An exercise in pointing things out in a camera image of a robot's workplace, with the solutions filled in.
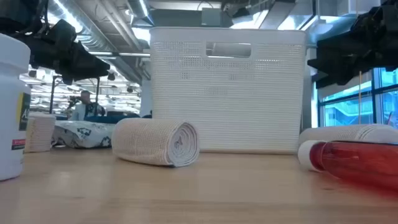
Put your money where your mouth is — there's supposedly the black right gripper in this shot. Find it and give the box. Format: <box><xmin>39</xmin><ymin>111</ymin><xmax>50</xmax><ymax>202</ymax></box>
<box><xmin>307</xmin><ymin>0</ymin><xmax>398</xmax><ymax>90</ymax></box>

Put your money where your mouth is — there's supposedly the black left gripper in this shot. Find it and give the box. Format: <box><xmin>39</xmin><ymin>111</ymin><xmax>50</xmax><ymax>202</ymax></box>
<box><xmin>29</xmin><ymin>19</ymin><xmax>111</xmax><ymax>77</ymax></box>

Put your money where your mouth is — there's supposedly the beige elastic bandage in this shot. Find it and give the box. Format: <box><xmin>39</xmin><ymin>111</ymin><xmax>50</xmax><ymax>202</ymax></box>
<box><xmin>298</xmin><ymin>123</ymin><xmax>398</xmax><ymax>146</ymax></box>
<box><xmin>24</xmin><ymin>113</ymin><xmax>57</xmax><ymax>153</ymax></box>
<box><xmin>111</xmin><ymin>118</ymin><xmax>200</xmax><ymax>168</ymax></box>

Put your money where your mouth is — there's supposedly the large white pill bottle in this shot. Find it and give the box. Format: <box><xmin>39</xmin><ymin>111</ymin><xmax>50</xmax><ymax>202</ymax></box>
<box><xmin>0</xmin><ymin>33</ymin><xmax>32</xmax><ymax>182</ymax></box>

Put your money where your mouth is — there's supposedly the red liquid bottle white cap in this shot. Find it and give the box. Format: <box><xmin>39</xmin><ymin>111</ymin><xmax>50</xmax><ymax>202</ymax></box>
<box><xmin>297</xmin><ymin>139</ymin><xmax>398</xmax><ymax>192</ymax></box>

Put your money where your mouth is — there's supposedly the white perforated plastic basket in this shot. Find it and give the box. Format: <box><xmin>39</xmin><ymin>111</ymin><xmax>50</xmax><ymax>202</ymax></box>
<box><xmin>149</xmin><ymin>26</ymin><xmax>308</xmax><ymax>155</ymax></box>

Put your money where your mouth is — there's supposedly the person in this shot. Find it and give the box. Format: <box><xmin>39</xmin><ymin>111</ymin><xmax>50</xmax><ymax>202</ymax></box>
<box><xmin>70</xmin><ymin>90</ymin><xmax>106</xmax><ymax>121</ymax></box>

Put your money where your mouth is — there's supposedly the navy blue cloth bag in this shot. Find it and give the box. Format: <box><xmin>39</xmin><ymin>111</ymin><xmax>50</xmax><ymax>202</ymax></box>
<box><xmin>83</xmin><ymin>110</ymin><xmax>153</xmax><ymax>125</ymax></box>

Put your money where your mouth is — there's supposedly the black background stand frame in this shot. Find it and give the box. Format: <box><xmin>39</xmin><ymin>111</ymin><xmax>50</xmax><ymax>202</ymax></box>
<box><xmin>49</xmin><ymin>76</ymin><xmax>101</xmax><ymax>114</ymax></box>

